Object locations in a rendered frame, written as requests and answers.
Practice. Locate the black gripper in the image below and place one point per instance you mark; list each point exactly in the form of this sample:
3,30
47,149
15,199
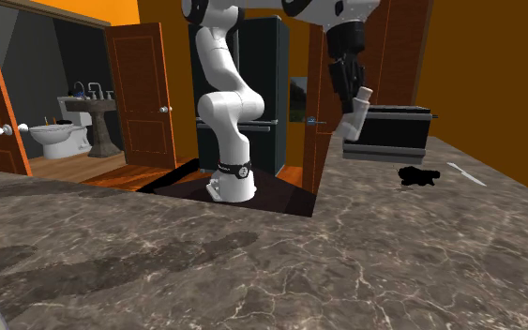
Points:
346,41

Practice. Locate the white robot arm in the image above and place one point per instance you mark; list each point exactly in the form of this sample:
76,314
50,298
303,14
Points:
227,114

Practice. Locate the black countertop oven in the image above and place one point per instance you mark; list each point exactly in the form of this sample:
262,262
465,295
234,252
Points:
394,132

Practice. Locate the black refrigerator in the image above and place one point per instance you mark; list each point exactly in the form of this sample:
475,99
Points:
266,68

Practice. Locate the black lumpy object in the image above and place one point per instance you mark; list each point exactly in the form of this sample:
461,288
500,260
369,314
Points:
418,176

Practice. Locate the dark robot stand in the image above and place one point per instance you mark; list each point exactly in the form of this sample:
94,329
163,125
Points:
282,196

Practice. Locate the white knife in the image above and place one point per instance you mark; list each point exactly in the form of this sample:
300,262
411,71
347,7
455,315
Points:
467,174

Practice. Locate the orange door with silver knob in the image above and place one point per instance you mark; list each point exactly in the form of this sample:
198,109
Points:
142,91

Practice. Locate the white toilet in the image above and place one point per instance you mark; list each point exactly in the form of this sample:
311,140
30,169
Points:
60,139

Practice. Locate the landscape wall picture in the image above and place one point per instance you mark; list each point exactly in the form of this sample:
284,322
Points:
298,100

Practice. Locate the stone pedestal sink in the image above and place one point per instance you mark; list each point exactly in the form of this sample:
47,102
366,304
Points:
99,123

